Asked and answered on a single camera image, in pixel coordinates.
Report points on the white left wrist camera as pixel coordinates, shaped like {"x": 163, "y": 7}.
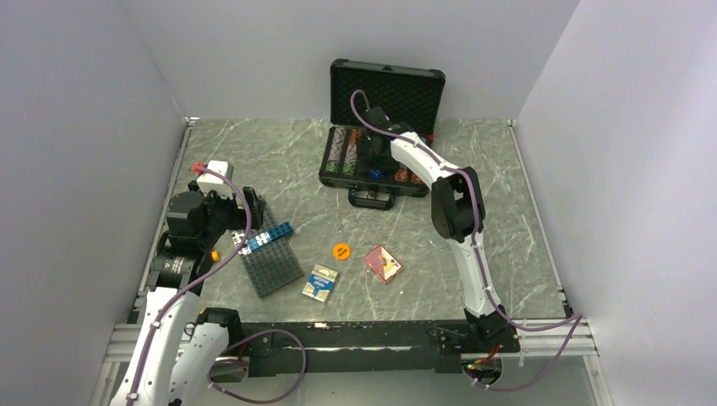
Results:
{"x": 211, "y": 175}

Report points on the red playing card deck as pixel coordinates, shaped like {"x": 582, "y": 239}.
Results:
{"x": 383, "y": 263}

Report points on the blue small blind button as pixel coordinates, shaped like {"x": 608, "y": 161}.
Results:
{"x": 375, "y": 174}

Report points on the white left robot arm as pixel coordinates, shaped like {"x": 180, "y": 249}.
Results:
{"x": 159, "y": 372}

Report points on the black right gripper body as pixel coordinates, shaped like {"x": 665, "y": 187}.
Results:
{"x": 374, "y": 160}

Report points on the blue playing card deck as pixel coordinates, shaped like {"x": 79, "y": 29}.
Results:
{"x": 320, "y": 283}

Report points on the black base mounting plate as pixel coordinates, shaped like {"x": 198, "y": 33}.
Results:
{"x": 356, "y": 346}

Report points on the light blue lego brick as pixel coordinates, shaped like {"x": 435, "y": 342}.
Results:
{"x": 258, "y": 241}

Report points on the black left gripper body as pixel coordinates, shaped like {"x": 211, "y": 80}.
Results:
{"x": 224, "y": 213}

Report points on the black poker set case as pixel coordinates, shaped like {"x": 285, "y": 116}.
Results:
{"x": 371, "y": 104}

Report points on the dark grey lego baseplate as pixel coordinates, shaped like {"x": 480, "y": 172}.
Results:
{"x": 274, "y": 265}

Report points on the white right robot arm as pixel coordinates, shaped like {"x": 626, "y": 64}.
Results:
{"x": 457, "y": 216}

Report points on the dark teal lego brick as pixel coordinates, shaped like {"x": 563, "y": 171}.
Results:
{"x": 280, "y": 231}

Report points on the orange big blind button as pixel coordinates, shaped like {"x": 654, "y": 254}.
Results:
{"x": 341, "y": 251}

